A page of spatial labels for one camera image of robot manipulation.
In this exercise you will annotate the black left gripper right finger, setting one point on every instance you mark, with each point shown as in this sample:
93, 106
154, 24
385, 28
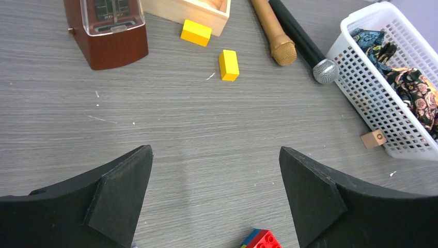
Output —
333, 209

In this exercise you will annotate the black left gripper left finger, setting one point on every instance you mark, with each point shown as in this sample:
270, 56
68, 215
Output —
98, 208

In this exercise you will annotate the black pink floral tie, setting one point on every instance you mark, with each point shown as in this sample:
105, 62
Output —
417, 93

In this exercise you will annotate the red toy brick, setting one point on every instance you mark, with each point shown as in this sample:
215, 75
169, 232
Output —
265, 239

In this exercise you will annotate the blue toy brick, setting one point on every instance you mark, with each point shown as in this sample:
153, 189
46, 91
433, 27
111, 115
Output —
250, 237

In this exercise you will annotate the small wooden letter cube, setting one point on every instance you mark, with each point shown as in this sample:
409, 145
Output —
373, 139

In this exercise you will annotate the white plastic basket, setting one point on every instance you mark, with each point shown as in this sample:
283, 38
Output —
367, 89

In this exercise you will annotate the black microphone silver head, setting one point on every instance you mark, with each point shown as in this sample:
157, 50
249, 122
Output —
324, 70

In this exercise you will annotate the yellow block upright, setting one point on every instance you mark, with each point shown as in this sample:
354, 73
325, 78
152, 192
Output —
228, 63

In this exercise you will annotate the brown wooden metronome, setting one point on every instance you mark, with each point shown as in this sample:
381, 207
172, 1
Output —
110, 33

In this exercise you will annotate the blue patterned tie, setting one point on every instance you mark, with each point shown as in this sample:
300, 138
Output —
371, 43

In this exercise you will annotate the yellow block near tray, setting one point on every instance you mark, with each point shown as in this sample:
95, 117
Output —
196, 33

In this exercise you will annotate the wooden compartment tray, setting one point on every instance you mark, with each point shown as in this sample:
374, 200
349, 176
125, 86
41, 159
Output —
213, 14

